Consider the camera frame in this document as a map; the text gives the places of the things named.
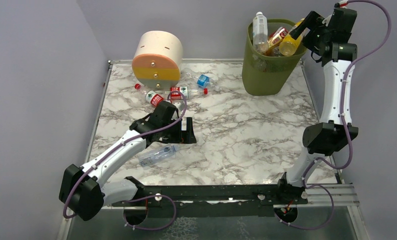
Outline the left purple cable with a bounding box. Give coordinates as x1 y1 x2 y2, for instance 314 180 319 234
62 91 188 232

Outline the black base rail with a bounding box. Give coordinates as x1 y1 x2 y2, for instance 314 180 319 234
110 176 308 223

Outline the clear bottle blue label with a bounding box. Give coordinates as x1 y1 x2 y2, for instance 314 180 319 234
180 68 222 92

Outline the red gold label bottle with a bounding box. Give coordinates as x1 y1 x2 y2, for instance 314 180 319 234
265 27 288 56

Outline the clear bottle pale blue cap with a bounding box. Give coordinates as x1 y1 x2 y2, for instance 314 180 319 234
138 144 179 167

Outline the green mesh waste bin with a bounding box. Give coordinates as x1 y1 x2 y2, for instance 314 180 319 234
241 23 307 96

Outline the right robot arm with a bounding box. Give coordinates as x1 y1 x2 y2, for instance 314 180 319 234
277 6 359 201

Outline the white blue label tea bottle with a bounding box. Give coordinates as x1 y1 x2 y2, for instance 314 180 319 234
252 11 269 54

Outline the red label bottle top left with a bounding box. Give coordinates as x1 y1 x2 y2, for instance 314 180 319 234
134 83 166 107

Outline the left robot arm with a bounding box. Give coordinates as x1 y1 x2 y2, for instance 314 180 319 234
58 101 197 221

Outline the yellow juice bottle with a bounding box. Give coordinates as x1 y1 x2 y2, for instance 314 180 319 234
279 18 304 57

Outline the round cream drawer cabinet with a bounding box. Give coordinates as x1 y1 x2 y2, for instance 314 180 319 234
131 30 183 90

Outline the red label bottle red cap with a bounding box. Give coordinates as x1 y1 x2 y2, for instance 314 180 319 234
166 86 208 100

